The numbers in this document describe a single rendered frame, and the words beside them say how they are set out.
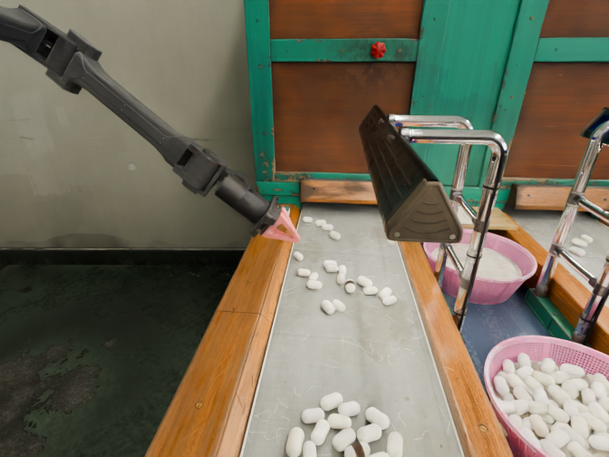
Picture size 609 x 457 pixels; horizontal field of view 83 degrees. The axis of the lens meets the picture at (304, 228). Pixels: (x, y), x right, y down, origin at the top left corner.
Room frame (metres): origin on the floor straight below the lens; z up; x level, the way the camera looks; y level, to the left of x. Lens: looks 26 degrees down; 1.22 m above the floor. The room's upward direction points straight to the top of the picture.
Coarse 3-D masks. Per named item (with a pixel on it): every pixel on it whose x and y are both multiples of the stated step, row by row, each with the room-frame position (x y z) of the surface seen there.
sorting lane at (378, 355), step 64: (320, 256) 0.80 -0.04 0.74; (384, 256) 0.80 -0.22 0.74; (320, 320) 0.55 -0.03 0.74; (384, 320) 0.55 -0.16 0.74; (320, 384) 0.39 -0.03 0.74; (384, 384) 0.39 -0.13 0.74; (256, 448) 0.29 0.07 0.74; (320, 448) 0.29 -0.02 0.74; (384, 448) 0.29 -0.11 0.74; (448, 448) 0.29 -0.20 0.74
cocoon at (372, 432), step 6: (366, 426) 0.31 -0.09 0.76; (372, 426) 0.31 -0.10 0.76; (378, 426) 0.31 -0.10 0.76; (360, 432) 0.30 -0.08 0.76; (366, 432) 0.30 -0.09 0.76; (372, 432) 0.30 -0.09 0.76; (378, 432) 0.30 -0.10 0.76; (360, 438) 0.30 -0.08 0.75; (366, 438) 0.29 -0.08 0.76; (372, 438) 0.30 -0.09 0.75; (378, 438) 0.30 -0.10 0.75
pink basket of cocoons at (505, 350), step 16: (528, 336) 0.47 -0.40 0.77; (544, 336) 0.47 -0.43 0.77; (496, 352) 0.44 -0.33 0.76; (512, 352) 0.46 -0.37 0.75; (528, 352) 0.46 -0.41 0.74; (544, 352) 0.46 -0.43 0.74; (560, 352) 0.45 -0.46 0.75; (576, 352) 0.45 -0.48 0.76; (592, 352) 0.44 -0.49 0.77; (496, 368) 0.43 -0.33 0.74; (608, 368) 0.42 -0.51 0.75; (496, 400) 0.34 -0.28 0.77; (512, 432) 0.31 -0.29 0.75; (512, 448) 0.31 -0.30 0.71; (528, 448) 0.28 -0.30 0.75
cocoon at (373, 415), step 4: (368, 408) 0.34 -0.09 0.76; (372, 408) 0.34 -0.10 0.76; (368, 412) 0.33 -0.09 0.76; (372, 412) 0.33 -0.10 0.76; (376, 412) 0.33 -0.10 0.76; (380, 412) 0.33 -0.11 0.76; (368, 416) 0.33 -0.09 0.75; (372, 416) 0.33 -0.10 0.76; (376, 416) 0.32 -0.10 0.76; (380, 416) 0.32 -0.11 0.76; (384, 416) 0.32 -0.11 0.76; (368, 420) 0.33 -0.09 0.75; (372, 420) 0.32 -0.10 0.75; (376, 420) 0.32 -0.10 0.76; (380, 420) 0.32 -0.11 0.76; (384, 420) 0.32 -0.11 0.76; (388, 420) 0.32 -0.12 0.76; (380, 424) 0.32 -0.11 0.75; (384, 424) 0.31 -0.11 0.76; (388, 424) 0.32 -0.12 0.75; (384, 428) 0.31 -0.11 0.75
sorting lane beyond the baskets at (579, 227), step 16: (528, 224) 1.00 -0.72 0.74; (544, 224) 1.00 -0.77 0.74; (576, 224) 1.00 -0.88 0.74; (592, 224) 1.00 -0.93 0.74; (544, 240) 0.89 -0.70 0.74; (608, 240) 0.89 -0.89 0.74; (576, 256) 0.80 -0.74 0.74; (592, 256) 0.80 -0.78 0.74; (576, 272) 0.72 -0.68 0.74; (592, 272) 0.72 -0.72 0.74; (592, 288) 0.66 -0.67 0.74; (608, 304) 0.60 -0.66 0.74
